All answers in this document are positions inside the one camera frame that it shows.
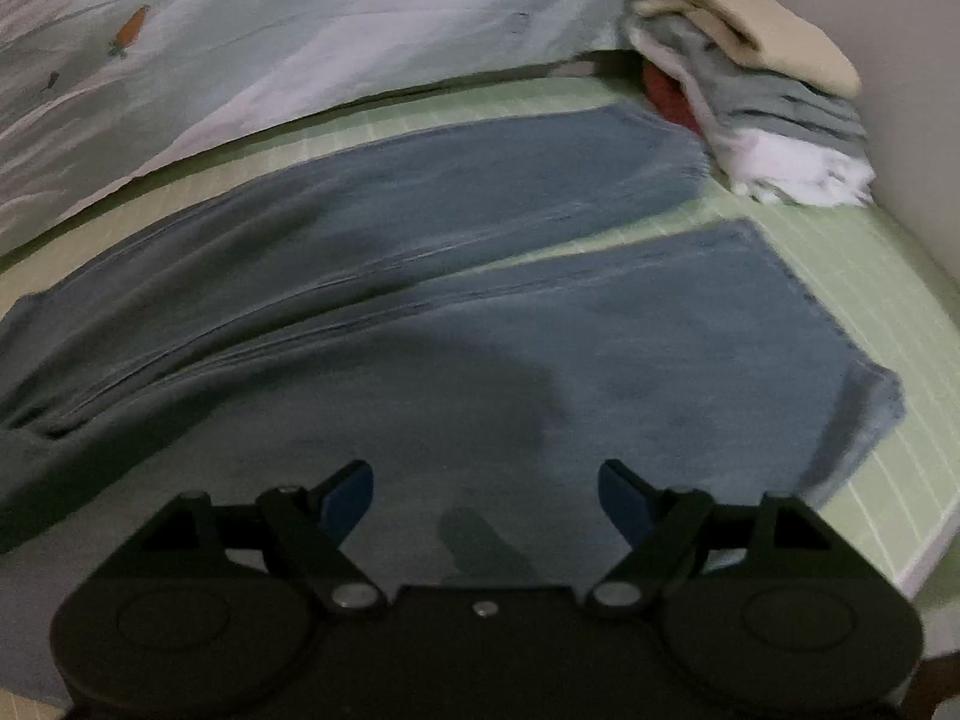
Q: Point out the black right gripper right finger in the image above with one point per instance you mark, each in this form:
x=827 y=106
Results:
x=661 y=526

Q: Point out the white carrot-print bed sheet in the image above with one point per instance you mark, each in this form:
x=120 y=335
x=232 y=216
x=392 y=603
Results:
x=97 y=93

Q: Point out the grey folded garment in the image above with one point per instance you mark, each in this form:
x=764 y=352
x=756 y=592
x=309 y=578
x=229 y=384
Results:
x=736 y=98

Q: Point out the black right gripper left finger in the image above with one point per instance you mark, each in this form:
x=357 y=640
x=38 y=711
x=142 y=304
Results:
x=303 y=531

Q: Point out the red folded garment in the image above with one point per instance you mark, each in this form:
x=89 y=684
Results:
x=667 y=97

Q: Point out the green grid cutting mat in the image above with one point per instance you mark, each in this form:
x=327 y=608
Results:
x=900 y=508

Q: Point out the white folded garment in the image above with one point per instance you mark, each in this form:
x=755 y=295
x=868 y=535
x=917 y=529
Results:
x=774 y=169

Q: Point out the blue denim jeans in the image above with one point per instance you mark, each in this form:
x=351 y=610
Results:
x=408 y=302

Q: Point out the beige folded garment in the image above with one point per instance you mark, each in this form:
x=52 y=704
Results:
x=764 y=35

